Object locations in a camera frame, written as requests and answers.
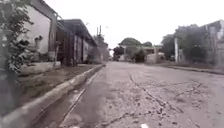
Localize grey cracked concrete road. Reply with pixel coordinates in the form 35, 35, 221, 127
31, 61, 224, 128

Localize dark building with metal gates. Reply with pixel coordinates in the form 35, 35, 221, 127
55, 18, 99, 66

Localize low pale garden wall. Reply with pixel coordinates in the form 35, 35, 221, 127
19, 60, 62, 76

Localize utility poles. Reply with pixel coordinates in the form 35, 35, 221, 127
95, 24, 103, 38

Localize distant low building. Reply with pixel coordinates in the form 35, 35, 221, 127
118, 44, 166, 65

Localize dirt and grass verge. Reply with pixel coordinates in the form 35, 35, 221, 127
13, 63, 101, 107

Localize pale concrete kerb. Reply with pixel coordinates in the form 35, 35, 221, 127
0, 64, 106, 128

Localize raised pavement strip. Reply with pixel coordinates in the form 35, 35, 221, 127
156, 63, 224, 76

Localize white building with dark roof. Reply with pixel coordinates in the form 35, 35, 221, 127
18, 0, 63, 63

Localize pale concrete pole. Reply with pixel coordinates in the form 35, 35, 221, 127
174, 37, 180, 64

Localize grey wall with trees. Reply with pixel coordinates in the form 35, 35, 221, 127
161, 19, 224, 69

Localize leafy tree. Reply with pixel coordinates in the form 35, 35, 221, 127
0, 0, 34, 116

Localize trees behind houses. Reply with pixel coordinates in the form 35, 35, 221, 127
112, 37, 154, 63

